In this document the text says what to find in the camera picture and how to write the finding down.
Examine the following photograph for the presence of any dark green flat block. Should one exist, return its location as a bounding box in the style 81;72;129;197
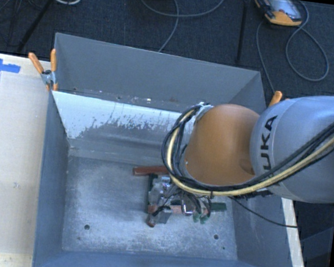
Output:
209;201;228;214

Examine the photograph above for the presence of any pale wood flat board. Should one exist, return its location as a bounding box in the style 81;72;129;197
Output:
0;71;59;262

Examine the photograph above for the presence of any red-brown flat block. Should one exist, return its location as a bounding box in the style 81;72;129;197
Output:
147;201;185;218
131;162;171;181
145;214;158;229

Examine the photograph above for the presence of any grey metal bin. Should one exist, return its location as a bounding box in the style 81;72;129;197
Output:
22;32;325;267

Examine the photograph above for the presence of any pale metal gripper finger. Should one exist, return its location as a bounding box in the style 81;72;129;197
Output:
156;208;173;226

